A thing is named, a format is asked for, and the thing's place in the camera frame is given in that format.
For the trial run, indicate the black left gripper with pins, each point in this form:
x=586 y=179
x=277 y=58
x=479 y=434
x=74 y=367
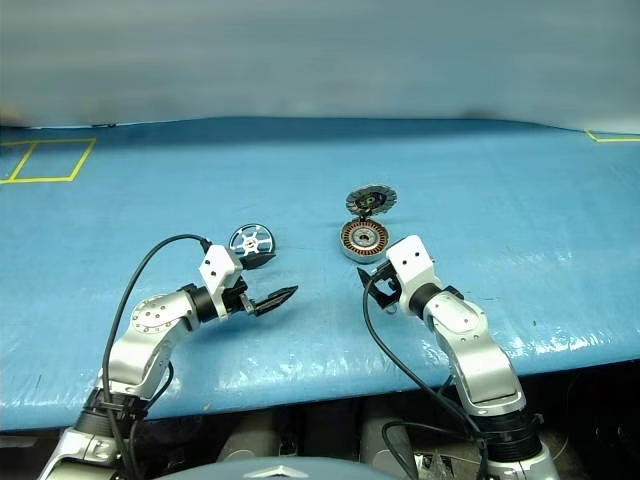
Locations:
x=235 y=300

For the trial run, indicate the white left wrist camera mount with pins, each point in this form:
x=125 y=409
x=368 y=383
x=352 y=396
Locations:
x=220 y=265

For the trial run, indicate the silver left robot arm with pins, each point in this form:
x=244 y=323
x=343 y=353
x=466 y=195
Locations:
x=150 y=345

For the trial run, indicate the motor stator with copper windings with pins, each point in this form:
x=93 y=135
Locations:
x=363 y=240

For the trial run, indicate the blue plastic table cover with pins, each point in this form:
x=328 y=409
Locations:
x=450 y=325

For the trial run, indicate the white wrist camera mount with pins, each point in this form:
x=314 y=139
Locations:
x=220 y=265
x=412 y=262

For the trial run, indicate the silver spoked motor bell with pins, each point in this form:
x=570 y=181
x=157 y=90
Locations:
x=251 y=241

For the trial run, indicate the black toothed motor disc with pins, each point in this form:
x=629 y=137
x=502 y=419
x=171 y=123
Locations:
x=370 y=200

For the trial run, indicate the grey rounded shape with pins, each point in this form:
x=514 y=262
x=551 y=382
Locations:
x=385 y=440
x=250 y=440

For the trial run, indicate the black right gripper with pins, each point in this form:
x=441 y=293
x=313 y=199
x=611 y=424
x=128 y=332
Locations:
x=387 y=274

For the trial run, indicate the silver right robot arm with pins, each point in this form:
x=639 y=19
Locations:
x=475 y=350

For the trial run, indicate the grey robot torso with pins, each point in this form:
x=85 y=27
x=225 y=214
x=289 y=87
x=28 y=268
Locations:
x=280 y=470

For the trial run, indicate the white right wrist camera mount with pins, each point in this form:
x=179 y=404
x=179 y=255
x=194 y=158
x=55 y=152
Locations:
x=412 y=262

